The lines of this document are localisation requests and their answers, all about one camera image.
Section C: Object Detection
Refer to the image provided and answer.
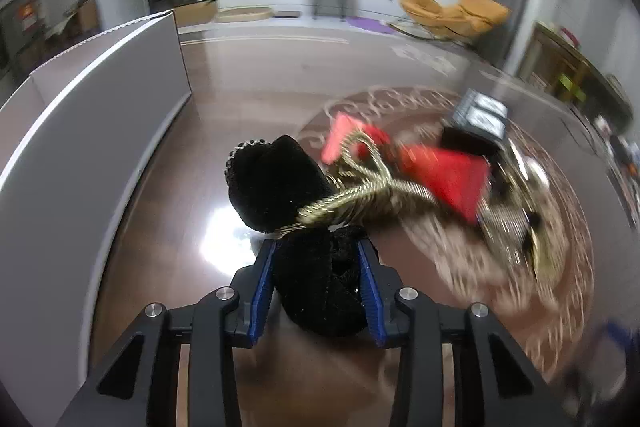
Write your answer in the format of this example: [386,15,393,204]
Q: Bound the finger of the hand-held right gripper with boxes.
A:
[562,319,640,423]

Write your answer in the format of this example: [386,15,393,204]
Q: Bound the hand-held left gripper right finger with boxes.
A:
[356,239,576,427]

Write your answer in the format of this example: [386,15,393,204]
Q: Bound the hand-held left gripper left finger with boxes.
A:
[55,241,278,427]

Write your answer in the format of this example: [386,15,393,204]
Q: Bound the black velvet scrunchie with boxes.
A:
[272,224,373,339]

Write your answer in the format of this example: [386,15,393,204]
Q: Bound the glass-covered wooden desktop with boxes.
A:
[90,14,640,427]

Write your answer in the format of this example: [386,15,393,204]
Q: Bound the black beaded hair bow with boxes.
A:
[225,134,335,235]

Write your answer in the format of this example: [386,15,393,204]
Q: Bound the gold tube with silver cap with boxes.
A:
[505,152,571,303]

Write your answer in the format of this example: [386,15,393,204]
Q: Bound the red pouch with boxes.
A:
[320,112,493,225]

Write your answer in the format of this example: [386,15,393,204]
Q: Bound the silver mesh hair clip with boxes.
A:
[475,192,531,268]

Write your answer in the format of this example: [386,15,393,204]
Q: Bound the black case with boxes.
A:
[440,88,510,158]

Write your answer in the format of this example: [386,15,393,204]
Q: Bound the white storage box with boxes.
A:
[0,12,193,375]

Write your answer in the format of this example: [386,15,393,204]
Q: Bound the purple floor mat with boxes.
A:
[346,17,396,35]

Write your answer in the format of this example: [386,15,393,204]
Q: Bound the beige floor tray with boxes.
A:
[216,7,272,24]

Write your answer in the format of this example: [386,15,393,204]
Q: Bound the wooden side cabinet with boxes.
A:
[517,22,636,132]

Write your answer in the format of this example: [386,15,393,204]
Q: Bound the flat cardboard box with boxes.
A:
[172,0,219,28]

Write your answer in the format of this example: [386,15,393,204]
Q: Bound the orange lounge chair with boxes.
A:
[400,0,458,38]
[442,0,512,42]

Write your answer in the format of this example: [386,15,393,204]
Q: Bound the tall cardboard box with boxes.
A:
[65,0,99,32]

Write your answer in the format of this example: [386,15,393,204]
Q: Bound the red door poster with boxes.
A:
[19,2,39,30]

